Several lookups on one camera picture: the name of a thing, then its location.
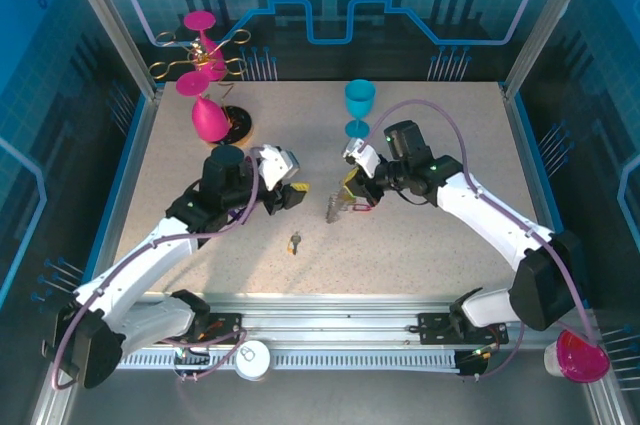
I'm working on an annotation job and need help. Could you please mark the silver key bunch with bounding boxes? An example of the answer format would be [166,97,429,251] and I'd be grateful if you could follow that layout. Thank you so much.
[324,183,361,224]

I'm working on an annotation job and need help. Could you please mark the round dark rack base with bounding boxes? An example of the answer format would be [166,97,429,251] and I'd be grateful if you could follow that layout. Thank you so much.
[208,104,255,149]

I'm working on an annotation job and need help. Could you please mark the pink plastic goblet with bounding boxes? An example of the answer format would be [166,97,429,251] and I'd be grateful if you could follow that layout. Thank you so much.
[175,71,229,144]
[182,10,227,82]

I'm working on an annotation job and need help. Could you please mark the teal plastic goblet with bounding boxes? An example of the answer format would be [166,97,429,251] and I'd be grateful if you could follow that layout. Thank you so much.
[343,78,377,139]

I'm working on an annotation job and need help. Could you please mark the white pull-tab can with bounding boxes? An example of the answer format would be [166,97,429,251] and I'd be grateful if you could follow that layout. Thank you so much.
[234,339,272,380]

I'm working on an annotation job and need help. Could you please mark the white paper cup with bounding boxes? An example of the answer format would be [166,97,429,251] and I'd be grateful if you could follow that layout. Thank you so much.
[543,342,566,377]

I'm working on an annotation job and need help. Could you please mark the pink bowl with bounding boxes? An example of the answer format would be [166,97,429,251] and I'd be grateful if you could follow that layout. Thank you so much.
[556,329,612,385]

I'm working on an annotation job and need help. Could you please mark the aluminium mounting rail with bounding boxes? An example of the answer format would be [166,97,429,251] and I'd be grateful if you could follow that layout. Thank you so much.
[134,293,549,349]

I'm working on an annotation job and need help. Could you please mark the gold wire glass rack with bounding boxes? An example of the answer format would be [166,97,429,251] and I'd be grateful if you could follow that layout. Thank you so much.
[148,28,252,121]

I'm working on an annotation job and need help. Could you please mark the white slotted cable duct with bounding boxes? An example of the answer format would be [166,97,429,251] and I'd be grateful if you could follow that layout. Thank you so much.
[117,348,459,372]

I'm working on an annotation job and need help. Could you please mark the aluminium frame post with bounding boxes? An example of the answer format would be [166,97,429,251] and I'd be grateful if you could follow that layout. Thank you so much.
[54,0,166,99]
[499,0,604,99]

